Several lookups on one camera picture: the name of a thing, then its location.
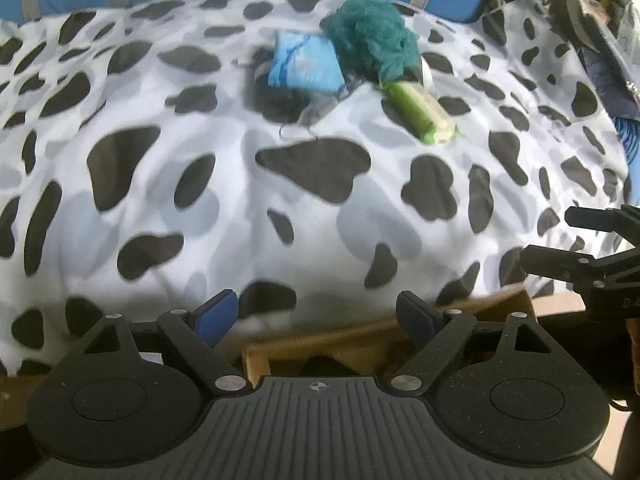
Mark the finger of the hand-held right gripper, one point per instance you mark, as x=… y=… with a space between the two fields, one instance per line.
x=590 y=217
x=555 y=262

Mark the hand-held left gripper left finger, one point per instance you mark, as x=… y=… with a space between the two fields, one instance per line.
x=220 y=312

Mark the cow print blanket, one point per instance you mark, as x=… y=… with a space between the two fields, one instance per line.
x=150 y=110

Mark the pile of assorted clutter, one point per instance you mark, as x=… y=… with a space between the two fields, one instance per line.
x=575 y=10

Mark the light blue soft packet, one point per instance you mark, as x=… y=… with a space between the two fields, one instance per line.
x=305 y=62

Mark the teal mesh bath loofah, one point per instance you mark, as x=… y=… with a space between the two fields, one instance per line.
x=370 y=35

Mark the green soft packet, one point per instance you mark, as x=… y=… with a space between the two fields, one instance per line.
x=420 y=110

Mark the cardboard box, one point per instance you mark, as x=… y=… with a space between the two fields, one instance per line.
x=500 y=305

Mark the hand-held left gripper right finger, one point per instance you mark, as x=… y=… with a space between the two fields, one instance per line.
x=415 y=317

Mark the blue woven item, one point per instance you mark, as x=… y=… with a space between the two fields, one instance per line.
x=627 y=132

